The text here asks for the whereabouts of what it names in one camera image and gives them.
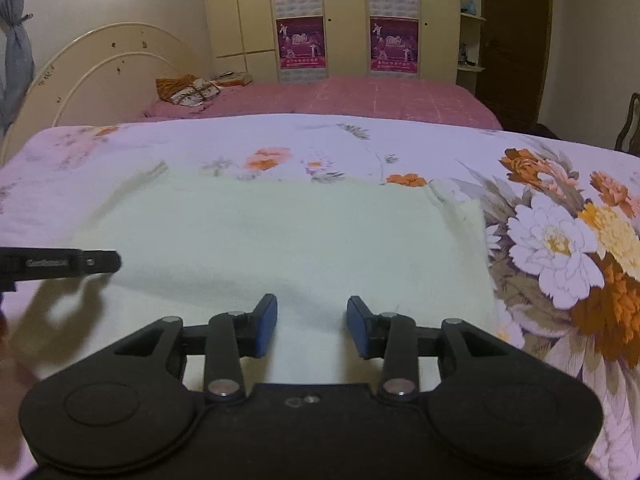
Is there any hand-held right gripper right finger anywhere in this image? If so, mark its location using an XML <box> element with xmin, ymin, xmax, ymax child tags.
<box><xmin>346</xmin><ymin>295</ymin><xmax>507</xmax><ymax>404</ymax></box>

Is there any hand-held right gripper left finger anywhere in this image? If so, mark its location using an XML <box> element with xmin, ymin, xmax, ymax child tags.
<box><xmin>112</xmin><ymin>292</ymin><xmax>279</xmax><ymax>404</ymax></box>

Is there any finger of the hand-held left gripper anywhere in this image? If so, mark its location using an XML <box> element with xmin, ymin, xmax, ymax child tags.
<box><xmin>0</xmin><ymin>246</ymin><xmax>123</xmax><ymax>283</ymax></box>

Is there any pale green knit sweater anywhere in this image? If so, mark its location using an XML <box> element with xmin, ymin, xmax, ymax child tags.
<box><xmin>10</xmin><ymin>170</ymin><xmax>501</xmax><ymax>396</ymax></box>

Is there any cream arched headboard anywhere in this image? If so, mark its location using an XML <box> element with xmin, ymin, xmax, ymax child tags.
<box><xmin>0</xmin><ymin>22</ymin><xmax>213</xmax><ymax>166</ymax></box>

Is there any orange and white folded cloth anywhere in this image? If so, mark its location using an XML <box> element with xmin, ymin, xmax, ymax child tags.
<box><xmin>155</xmin><ymin>74</ymin><xmax>224</xmax><ymax>107</ymax></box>

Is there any lilac floral bed sheet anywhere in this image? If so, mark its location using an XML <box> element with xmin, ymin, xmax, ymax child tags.
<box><xmin>0</xmin><ymin>112</ymin><xmax>640</xmax><ymax>480</ymax></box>

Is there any grey-blue curtain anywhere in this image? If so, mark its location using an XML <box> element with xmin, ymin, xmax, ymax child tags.
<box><xmin>0</xmin><ymin>0</ymin><xmax>37</xmax><ymax>133</ymax></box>

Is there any pink bedspread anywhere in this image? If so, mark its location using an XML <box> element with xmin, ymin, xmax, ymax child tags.
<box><xmin>142</xmin><ymin>75</ymin><xmax>503</xmax><ymax>132</ymax></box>

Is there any flat orange and white box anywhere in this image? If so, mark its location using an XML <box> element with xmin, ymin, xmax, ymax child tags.
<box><xmin>215</xmin><ymin>71</ymin><xmax>254</xmax><ymax>87</ymax></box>

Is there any yellow wardrobe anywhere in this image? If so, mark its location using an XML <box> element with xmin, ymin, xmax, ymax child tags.
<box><xmin>200</xmin><ymin>0</ymin><xmax>488</xmax><ymax>87</ymax></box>

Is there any dark wooden door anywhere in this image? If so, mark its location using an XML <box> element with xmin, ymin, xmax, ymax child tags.
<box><xmin>474</xmin><ymin>0</ymin><xmax>554</xmax><ymax>132</ymax></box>

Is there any wooden chair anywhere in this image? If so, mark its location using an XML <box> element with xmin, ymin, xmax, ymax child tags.
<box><xmin>615</xmin><ymin>92</ymin><xmax>640</xmax><ymax>157</ymax></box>

